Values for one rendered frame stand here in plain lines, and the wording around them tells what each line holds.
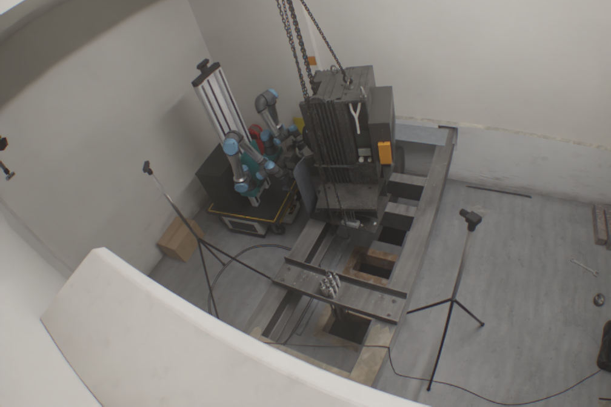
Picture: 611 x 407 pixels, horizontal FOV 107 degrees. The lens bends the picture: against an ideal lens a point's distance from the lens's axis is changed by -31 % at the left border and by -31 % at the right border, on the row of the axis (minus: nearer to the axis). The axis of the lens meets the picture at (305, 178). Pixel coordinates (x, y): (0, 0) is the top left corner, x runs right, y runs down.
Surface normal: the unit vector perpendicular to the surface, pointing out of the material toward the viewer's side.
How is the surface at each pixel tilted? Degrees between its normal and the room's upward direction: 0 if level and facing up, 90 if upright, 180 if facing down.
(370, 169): 90
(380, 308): 0
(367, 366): 0
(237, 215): 0
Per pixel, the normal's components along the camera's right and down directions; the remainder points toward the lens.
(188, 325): -0.24, -0.72
